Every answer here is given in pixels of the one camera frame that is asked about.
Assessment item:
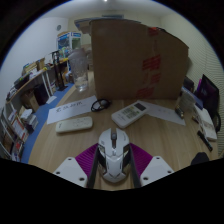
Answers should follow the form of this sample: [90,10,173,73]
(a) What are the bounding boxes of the large brown cardboard box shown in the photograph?
[89,18,190,101]

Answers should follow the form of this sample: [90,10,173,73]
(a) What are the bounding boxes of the white and grey computer mouse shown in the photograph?
[97,127,132,184]

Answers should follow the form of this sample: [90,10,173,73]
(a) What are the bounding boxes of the plain white paper sheet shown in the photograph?
[137,99,187,126]

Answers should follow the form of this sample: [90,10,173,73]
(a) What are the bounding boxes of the flat white remote control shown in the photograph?
[55,116,94,134]

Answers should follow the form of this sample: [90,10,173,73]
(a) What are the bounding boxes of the clear plastic cup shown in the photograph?
[68,48,90,93]

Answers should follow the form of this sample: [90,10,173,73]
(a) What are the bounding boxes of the clear plastic container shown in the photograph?
[181,87,198,113]

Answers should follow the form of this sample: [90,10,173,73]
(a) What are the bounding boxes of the black office chair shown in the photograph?
[213,111,223,134]

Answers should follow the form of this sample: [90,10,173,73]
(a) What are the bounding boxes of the white remote control with display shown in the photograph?
[111,100,148,129]

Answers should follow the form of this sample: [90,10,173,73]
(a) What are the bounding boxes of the white book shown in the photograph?
[193,103,218,142]

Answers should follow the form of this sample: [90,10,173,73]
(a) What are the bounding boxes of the blue and white display cabinet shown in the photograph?
[56,31,83,59]

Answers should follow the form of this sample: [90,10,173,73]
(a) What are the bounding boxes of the black monitor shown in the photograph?
[197,73,220,119]

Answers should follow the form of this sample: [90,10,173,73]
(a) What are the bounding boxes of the wooden side desk with clutter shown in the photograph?
[6,58,73,108]

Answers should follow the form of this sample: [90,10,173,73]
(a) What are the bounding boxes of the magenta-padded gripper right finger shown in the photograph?
[129,143,175,188]

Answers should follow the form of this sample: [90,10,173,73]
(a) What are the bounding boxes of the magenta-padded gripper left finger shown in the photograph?
[52,143,100,189]

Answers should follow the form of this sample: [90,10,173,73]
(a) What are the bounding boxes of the black coiled cable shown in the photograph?
[90,98,112,113]

